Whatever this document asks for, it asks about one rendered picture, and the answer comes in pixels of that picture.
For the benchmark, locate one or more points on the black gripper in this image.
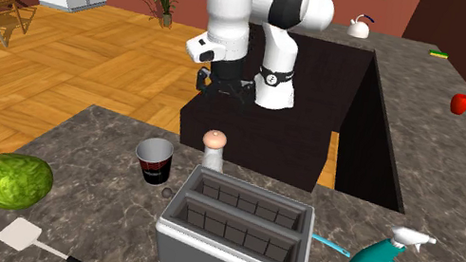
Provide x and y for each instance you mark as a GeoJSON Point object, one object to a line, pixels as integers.
{"type": "Point", "coordinates": [226, 72]}

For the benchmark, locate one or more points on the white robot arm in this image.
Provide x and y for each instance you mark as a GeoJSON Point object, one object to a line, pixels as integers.
{"type": "Point", "coordinates": [229, 3]}

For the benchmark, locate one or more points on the pale salt shaker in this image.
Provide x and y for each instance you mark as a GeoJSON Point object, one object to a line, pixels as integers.
{"type": "Point", "coordinates": [214, 151]}

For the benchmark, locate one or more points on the dark robot stand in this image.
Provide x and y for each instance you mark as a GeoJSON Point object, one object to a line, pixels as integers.
{"type": "Point", "coordinates": [269, 136]}

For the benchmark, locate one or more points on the black and red cup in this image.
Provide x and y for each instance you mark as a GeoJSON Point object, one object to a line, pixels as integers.
{"type": "Point", "coordinates": [155, 162]}

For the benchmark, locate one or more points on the small dark ball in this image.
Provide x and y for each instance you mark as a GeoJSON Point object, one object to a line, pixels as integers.
{"type": "Point", "coordinates": [167, 192]}

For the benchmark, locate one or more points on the white kettle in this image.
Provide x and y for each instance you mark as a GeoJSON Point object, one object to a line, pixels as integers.
{"type": "Point", "coordinates": [359, 28]}

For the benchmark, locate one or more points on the grey two-slot toaster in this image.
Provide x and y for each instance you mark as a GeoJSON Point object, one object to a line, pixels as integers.
{"type": "Point", "coordinates": [234, 238]}

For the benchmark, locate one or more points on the light blue stick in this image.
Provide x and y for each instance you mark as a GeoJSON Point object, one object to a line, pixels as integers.
{"type": "Point", "coordinates": [329, 245]}

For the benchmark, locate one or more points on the yellow green sponge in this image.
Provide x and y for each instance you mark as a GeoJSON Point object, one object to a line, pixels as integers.
{"type": "Point", "coordinates": [438, 54]}

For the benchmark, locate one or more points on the green lettuce head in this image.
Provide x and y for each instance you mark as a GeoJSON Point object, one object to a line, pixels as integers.
{"type": "Point", "coordinates": [12, 181]}

